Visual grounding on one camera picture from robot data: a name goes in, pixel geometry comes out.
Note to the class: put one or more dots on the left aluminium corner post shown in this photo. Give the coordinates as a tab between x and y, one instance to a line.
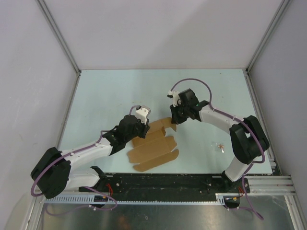
58	34

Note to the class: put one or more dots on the small copper debris piece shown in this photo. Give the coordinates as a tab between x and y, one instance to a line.
221	147

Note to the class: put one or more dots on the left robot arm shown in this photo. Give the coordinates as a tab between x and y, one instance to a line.
54	172

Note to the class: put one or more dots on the aluminium corner post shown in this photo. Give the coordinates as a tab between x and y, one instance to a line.
58	34
278	15

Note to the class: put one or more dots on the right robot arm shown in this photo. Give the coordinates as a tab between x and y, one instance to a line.
248	139

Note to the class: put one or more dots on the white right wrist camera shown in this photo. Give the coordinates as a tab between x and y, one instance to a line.
174	95

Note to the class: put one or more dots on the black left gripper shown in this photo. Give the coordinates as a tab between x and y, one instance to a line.
145	128

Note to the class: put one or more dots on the brown cardboard box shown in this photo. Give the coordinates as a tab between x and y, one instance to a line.
156	148

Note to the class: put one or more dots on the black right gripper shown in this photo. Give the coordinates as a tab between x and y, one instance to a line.
175	119

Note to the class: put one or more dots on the right aluminium corner post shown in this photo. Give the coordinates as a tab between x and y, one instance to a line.
278	15

